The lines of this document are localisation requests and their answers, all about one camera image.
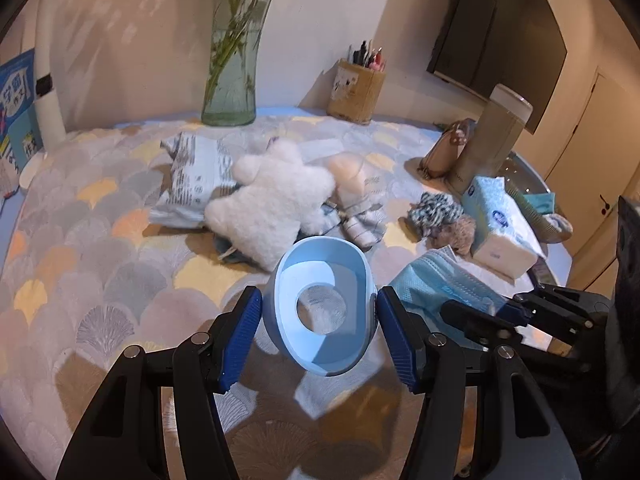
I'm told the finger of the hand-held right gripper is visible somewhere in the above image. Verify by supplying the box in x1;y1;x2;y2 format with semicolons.
440;298;526;350
497;282;608;333

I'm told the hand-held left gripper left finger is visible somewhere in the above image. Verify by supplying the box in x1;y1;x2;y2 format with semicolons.
55;286;264;480

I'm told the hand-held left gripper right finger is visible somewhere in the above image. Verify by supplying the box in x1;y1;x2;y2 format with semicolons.
376;286;583;480

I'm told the blue face mask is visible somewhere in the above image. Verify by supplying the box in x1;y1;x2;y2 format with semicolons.
387;246;512;322

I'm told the light blue oval container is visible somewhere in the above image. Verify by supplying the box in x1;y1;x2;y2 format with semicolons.
263;236;379;377

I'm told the translucent pouch with puff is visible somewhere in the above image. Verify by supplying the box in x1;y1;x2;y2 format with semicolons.
320;152;383;211

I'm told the brown fluffy pompom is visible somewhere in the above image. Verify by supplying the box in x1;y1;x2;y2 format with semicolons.
429;215;477;259

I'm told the white blue tissue pack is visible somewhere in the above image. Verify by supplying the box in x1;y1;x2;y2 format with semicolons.
461;176;539;277

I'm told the teal cloth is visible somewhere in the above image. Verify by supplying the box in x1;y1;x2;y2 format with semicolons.
520;192;557;216

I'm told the striped grey cloth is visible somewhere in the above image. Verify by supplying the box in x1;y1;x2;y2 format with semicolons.
327;194;389;254

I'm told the white fluffy star plush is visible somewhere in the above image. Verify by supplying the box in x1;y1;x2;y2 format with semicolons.
204;139;336;270

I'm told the beige door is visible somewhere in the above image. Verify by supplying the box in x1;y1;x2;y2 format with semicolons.
544;67;640;288

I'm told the printed wet wipes pack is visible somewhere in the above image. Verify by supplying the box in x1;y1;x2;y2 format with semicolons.
149;131;251;226

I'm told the beige pouch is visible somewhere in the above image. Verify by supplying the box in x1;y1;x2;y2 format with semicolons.
419;118;478;179

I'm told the tall beige bottle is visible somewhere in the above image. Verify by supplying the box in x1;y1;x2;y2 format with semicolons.
452;84;534;197

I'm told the cardboard pen holder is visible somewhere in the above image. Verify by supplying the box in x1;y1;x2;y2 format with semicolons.
327;59;387;125

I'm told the glass vase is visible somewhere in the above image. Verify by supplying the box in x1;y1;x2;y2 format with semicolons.
201;0;292;127

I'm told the bunch of pens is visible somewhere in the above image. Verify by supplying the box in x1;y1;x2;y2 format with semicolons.
348;38;386;71

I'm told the blue book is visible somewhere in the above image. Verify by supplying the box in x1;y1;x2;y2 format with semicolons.
0;48;44;202

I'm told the black wall television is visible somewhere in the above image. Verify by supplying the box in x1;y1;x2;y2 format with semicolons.
426;0;569;135

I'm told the white cylinder with black strap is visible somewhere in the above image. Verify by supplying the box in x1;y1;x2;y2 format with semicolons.
33;0;67;145

